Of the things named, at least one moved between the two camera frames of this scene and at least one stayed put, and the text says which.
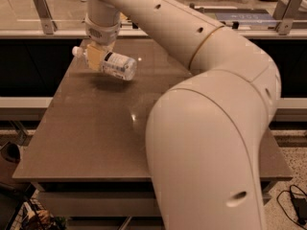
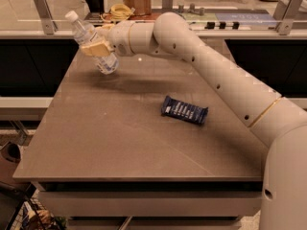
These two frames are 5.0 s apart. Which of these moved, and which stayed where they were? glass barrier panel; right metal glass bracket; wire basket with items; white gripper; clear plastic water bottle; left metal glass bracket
Moved: clear plastic water bottle; white gripper
Stayed: wire basket with items; right metal glass bracket; glass barrier panel; left metal glass bracket
